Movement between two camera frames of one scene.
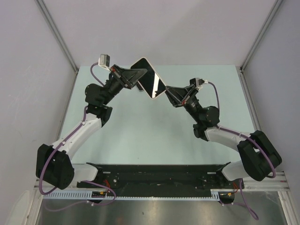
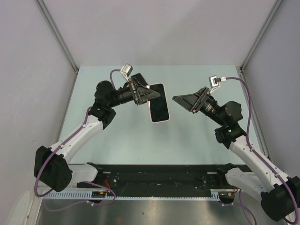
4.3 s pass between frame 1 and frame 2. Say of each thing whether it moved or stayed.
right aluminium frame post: stayed
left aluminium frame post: stayed
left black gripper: moved
